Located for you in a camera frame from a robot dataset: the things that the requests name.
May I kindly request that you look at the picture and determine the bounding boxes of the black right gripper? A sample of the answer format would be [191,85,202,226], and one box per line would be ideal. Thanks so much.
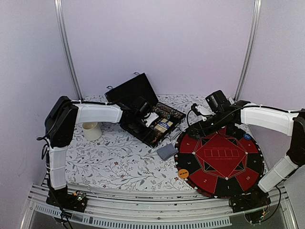
[188,111,228,140]

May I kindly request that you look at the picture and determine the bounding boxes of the blue small blind button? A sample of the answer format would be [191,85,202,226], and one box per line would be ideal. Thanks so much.
[243,133,252,140]

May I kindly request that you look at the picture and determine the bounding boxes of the orange big blind button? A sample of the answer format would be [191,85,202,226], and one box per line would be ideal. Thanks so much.
[178,169,189,179]

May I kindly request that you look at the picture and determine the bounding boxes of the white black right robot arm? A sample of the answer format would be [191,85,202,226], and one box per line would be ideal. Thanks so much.
[190,90,305,208]

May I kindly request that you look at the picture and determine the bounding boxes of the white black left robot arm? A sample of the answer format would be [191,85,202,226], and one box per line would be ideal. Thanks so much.
[37,96,150,212]

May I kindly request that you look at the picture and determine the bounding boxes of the open black poker chip case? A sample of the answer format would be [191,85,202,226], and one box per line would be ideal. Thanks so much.
[105,73,184,146]

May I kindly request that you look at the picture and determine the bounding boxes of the front row poker chips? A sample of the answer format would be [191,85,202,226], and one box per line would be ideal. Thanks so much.
[145,128,163,147]

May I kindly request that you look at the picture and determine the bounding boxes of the row poker chips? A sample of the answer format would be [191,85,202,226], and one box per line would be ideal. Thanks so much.
[152,103,186,119]
[145,128,163,147]

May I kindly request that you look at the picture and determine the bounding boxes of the blue boxed card deck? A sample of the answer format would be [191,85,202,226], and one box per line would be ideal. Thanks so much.
[159,118,173,129]

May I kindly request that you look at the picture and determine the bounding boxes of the back row poker chips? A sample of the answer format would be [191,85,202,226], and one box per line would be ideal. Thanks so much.
[152,103,186,119]

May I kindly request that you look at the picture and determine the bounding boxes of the round red black poker mat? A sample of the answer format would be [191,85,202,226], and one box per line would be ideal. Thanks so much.
[174,126,264,198]

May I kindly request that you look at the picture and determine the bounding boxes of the grey card deck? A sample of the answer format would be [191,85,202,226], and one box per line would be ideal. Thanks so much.
[157,144,178,161]

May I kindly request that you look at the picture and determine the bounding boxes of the floral white table mat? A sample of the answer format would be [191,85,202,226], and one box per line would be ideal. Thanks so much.
[65,95,209,191]

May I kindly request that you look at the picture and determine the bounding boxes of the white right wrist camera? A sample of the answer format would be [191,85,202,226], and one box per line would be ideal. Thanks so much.
[191,104,213,121]

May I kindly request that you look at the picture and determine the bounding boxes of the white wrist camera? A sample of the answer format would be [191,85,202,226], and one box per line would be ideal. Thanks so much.
[144,112,159,127]
[191,104,213,121]

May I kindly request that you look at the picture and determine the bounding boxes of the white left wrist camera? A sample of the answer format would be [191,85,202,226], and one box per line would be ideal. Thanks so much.
[144,112,159,127]

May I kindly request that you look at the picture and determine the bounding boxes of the left aluminium frame post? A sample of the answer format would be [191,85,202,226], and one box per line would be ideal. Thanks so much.
[54,0,83,100]

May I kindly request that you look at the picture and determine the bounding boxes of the aluminium frame post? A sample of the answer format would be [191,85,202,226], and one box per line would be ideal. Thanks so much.
[234,0,262,101]
[54,0,83,100]

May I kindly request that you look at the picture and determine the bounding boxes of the right aluminium frame post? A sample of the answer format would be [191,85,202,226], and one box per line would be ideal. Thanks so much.
[234,0,262,101]

